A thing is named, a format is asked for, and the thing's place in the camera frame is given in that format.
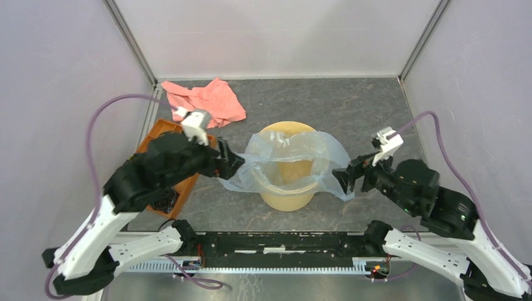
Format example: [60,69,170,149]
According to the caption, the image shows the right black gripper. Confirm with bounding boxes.
[331,144,417,213]

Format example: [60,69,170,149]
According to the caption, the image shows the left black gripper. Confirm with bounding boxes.
[162,129,246,190]

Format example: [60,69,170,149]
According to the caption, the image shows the blue plastic trash bag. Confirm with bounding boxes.
[220,131,354,201]

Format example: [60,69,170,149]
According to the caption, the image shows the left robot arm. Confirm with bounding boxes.
[42,132,245,300]

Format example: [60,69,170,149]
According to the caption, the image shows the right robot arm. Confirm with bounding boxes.
[332,154,531,300]

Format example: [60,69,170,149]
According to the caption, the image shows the yellow trash bin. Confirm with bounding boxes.
[260,121,314,212]

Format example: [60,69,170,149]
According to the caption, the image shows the pink cloth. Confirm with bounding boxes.
[161,78,247,129]

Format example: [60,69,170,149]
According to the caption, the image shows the black bag roll lower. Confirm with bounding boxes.
[149,189,179,214]

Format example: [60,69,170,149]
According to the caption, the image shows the orange compartment tray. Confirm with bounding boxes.
[130,119,200,219]

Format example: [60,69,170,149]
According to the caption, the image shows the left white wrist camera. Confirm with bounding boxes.
[173,107,211,146]

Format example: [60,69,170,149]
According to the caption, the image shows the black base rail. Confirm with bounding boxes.
[129,231,386,276]

